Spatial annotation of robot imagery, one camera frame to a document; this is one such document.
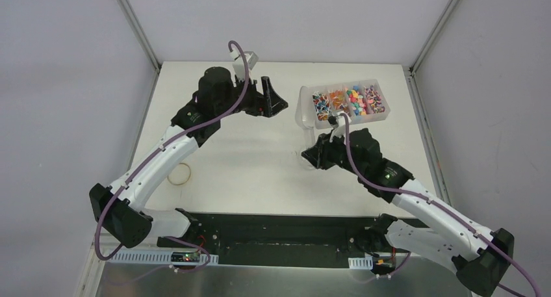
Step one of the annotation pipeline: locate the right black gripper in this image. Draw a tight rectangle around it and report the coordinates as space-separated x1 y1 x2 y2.
301 129 366 178

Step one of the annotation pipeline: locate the clear plastic scoop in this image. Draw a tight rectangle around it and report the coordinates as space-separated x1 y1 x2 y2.
295 86 322 148

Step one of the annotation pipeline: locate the clear plastic round jar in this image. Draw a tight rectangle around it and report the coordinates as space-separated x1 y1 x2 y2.
298 150 318 170

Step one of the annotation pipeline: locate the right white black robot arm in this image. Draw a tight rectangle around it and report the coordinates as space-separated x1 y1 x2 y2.
301 129 515 296

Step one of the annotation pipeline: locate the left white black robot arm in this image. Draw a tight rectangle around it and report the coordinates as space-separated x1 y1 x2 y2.
89 67 288 248

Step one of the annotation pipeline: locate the clear divided candy box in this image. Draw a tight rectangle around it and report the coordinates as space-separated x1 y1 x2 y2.
313 79 391 129

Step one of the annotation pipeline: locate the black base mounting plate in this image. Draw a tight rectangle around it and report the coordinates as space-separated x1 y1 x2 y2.
181 213 399 268

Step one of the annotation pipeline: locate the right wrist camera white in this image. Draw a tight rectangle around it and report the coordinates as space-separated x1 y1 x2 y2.
327 112 351 142

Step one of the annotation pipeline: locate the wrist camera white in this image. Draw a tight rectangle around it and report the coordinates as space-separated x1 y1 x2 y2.
230 49 259 79
327 112 351 142

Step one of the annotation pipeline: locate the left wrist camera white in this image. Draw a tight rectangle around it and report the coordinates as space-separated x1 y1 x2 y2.
230 49 259 79

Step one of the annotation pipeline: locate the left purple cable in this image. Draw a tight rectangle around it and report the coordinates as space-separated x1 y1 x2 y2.
94 40 251 274

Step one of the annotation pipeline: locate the purple cable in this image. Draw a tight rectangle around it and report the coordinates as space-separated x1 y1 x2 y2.
335 113 541 297
94 40 251 274

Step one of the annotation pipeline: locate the right white cable duct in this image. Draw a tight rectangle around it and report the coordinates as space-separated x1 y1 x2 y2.
348 255 374 270

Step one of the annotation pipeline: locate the white cable duct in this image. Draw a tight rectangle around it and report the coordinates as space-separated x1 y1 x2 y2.
348 255 374 270
108 250 219 266

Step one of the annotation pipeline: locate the left white cable duct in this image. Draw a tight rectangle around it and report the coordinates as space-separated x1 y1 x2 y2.
108 250 219 266

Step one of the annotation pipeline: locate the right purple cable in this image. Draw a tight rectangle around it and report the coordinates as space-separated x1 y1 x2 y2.
335 113 541 297

